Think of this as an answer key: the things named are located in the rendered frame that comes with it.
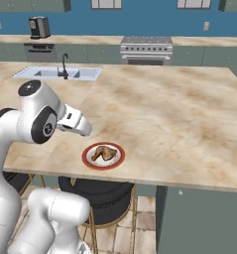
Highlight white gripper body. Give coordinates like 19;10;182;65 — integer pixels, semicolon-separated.
67;113;93;138

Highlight steel dishwasher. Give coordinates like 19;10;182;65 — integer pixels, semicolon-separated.
23;42;58;64

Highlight black stool with gold legs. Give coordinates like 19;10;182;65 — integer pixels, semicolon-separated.
58;176;138;254
2;171;47;200

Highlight green base cupboards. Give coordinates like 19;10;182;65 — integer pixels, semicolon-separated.
172;45;237;85
0;42;25;64
55;43;122;65

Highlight steel double sink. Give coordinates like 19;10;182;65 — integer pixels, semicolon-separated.
11;65;104;82

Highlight steel oven with hob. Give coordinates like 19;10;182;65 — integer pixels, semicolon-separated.
119;35;175;66

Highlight green wall cupboards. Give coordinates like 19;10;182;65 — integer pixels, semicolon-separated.
217;0;237;14
0;0;72;14

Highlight black tap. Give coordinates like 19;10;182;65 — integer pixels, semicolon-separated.
57;53;70;80

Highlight white framed window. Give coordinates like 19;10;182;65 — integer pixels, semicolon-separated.
90;0;123;10
176;0;212;10

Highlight red-rimmed white plate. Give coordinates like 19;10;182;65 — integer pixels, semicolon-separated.
81;142;127;172

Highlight green island cupboard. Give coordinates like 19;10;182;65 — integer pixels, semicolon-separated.
155;185;237;254

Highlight grey coffee machine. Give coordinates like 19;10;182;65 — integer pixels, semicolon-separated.
27;16;52;41

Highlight brown chicken drumstick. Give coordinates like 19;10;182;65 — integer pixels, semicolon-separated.
90;145;119;163

